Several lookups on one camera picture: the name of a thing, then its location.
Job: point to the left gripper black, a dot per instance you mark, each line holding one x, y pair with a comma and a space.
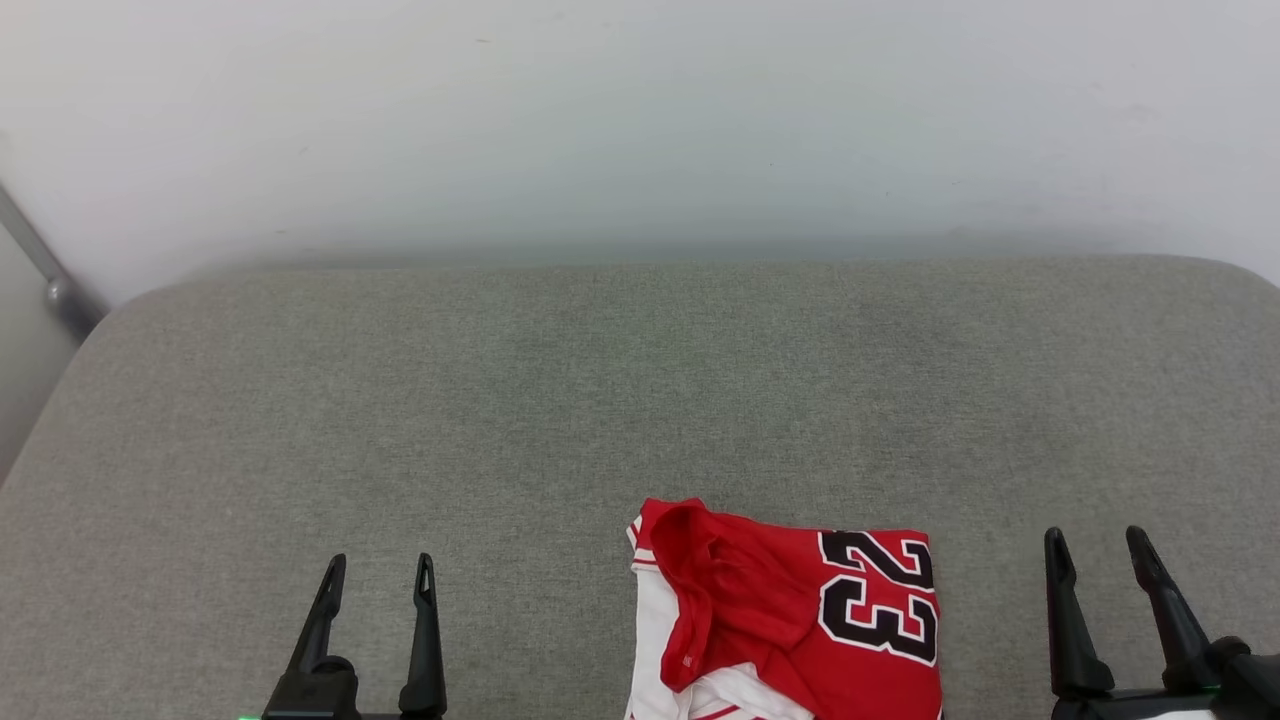
330, 716

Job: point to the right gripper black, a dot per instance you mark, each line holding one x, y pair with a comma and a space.
1245, 690

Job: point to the red and white jersey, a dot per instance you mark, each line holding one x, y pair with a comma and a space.
780, 610

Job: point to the small silver strip clip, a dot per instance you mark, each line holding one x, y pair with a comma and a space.
62, 295

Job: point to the grey metal wall strip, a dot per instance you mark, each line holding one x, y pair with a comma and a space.
30, 245

